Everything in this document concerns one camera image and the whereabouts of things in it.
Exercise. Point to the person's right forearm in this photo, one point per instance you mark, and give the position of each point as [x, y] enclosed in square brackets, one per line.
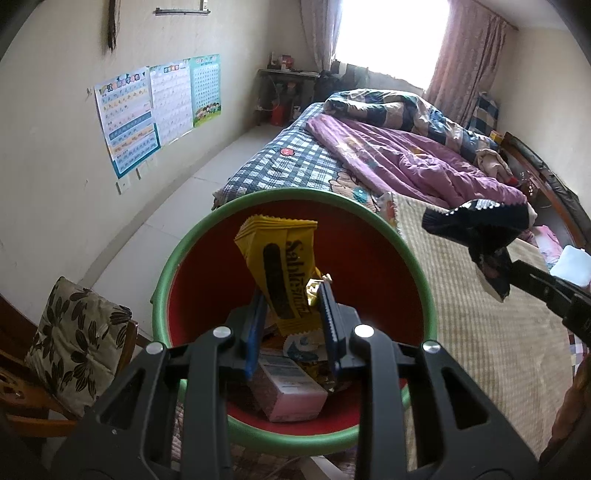
[572, 415]

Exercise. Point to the green chart wall poster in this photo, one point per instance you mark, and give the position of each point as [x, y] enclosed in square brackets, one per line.
[206, 90]

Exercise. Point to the dark clothes pile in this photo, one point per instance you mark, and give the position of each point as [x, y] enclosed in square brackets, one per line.
[344, 76]

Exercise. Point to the floral chair cushion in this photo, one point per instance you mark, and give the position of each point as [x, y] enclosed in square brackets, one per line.
[74, 341]

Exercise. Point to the pink patterned curtain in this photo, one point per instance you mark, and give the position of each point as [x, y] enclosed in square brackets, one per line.
[466, 60]
[318, 32]

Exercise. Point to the yellow biscuit wrapper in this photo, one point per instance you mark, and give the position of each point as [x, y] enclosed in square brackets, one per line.
[277, 258]

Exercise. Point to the blue patchwork quilt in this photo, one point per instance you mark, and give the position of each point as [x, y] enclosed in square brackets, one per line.
[392, 108]

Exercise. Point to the blue chart wall poster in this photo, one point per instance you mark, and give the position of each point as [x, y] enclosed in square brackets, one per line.
[127, 120]

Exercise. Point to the light blue pillow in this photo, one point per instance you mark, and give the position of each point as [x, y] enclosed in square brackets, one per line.
[572, 265]

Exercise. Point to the white wall socket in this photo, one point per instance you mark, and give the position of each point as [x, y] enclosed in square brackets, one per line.
[123, 185]

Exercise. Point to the dark blue snack wrapper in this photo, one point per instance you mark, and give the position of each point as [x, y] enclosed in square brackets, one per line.
[485, 221]

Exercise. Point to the checkered patchwork sheet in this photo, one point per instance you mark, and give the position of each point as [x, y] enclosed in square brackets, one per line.
[581, 348]

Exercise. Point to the red container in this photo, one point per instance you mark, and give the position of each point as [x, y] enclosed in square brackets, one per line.
[278, 115]

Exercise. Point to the small dark desk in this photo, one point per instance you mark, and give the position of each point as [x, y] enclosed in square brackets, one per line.
[286, 76]

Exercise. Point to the white chart wall poster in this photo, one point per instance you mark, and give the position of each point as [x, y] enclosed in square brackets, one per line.
[171, 101]

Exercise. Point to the beige striped table cover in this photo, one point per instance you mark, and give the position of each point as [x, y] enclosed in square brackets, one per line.
[471, 332]

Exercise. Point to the plaid folded cushion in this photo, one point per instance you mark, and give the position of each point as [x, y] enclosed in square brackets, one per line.
[484, 115]

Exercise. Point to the red bin with green rim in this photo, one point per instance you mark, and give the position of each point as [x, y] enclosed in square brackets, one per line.
[369, 258]

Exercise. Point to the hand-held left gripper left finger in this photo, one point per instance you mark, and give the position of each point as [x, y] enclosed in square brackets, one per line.
[256, 341]

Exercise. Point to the small yellow box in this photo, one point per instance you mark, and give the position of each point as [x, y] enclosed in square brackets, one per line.
[496, 135]

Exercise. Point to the dark wooden headboard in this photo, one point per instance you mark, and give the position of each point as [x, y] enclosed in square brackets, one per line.
[545, 180]

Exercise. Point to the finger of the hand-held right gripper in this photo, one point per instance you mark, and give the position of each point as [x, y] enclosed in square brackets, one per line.
[545, 297]
[545, 280]

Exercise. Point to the pink printed pillow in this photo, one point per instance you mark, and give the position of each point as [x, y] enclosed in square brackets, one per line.
[542, 244]

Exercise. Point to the crushed blue white carton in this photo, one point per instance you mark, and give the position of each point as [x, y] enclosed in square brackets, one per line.
[304, 346]

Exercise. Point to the cream clothes pile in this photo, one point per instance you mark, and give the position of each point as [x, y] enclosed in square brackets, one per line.
[491, 161]

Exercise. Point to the dark hanging wall strip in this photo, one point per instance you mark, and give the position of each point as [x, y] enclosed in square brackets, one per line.
[113, 27]

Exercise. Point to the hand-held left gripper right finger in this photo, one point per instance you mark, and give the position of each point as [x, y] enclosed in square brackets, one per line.
[330, 323]

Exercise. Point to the purple duvet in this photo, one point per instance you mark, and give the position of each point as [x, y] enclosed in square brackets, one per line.
[415, 166]

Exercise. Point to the white milk carton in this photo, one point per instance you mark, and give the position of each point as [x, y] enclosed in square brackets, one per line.
[291, 392]

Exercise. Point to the blue plaid bed sheet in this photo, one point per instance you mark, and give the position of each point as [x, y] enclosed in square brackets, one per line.
[286, 157]

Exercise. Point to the dark wall rail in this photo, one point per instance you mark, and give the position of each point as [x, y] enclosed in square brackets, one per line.
[182, 11]

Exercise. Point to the dark wooden chair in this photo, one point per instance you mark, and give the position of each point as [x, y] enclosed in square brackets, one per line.
[27, 406]

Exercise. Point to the bright window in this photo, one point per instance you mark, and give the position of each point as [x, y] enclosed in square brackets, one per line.
[392, 37]

